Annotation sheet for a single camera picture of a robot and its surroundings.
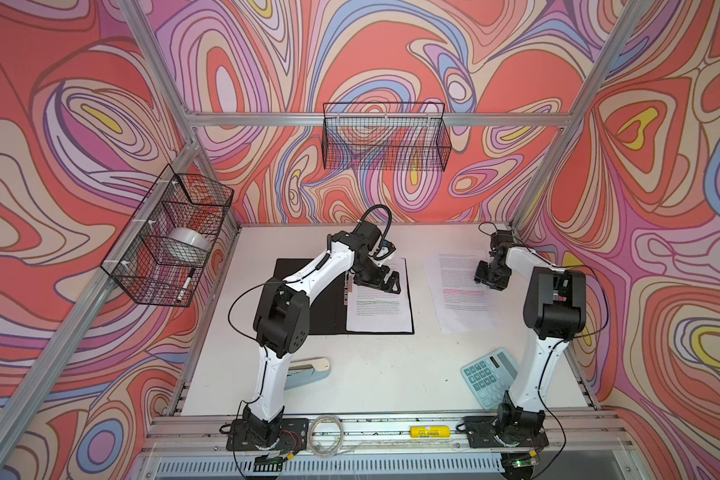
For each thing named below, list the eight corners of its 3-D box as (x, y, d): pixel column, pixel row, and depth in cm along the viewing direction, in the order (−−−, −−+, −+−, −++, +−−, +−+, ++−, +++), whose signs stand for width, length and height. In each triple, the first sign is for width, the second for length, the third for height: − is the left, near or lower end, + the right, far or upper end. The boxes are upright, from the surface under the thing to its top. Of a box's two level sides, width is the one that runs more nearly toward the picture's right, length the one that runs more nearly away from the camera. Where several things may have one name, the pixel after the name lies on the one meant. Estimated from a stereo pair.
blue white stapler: (287, 390, 83) (284, 386, 79) (285, 369, 86) (282, 364, 83) (332, 376, 85) (331, 372, 82) (328, 357, 89) (327, 351, 85)
